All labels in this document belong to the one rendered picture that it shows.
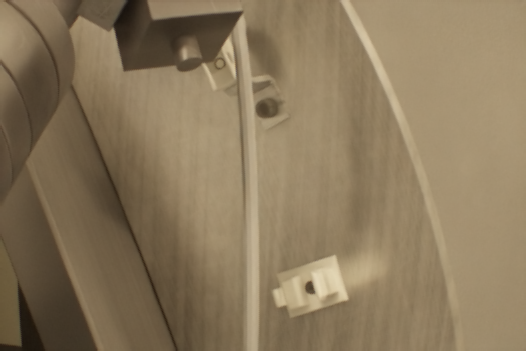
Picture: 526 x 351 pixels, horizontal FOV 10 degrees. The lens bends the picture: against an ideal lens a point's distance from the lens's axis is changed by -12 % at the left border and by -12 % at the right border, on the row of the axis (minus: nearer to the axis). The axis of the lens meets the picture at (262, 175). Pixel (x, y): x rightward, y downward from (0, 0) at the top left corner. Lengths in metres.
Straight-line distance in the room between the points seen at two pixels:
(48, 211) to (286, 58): 0.09
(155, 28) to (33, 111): 0.06
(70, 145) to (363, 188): 0.10
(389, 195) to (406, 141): 0.02
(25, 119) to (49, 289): 0.14
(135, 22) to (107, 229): 0.12
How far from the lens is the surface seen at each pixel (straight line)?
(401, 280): 1.02
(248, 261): 1.01
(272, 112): 1.03
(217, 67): 1.02
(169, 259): 1.06
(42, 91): 0.91
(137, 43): 0.96
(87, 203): 1.05
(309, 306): 1.04
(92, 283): 1.04
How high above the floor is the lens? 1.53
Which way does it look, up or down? 9 degrees down
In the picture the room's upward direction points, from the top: 3 degrees clockwise
